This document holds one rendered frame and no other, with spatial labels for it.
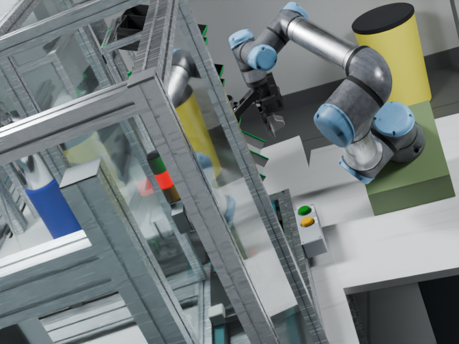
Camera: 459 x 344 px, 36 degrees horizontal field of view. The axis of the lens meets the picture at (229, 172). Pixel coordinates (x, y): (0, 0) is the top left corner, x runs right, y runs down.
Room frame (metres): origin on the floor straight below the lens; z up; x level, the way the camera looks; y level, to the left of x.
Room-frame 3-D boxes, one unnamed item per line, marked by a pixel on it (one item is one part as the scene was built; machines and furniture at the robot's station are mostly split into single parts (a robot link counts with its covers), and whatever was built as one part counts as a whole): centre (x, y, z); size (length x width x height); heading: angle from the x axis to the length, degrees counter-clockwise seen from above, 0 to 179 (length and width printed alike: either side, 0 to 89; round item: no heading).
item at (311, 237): (1.94, -0.16, 0.93); 0.21 x 0.07 x 0.06; 171
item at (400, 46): (4.31, -1.29, 0.32); 0.41 x 0.40 x 0.64; 159
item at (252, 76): (2.07, -0.19, 1.45); 0.08 x 0.08 x 0.05
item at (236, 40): (2.07, -0.19, 1.53); 0.09 x 0.08 x 0.11; 12
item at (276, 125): (2.05, -0.19, 1.27); 0.06 x 0.03 x 0.09; 81
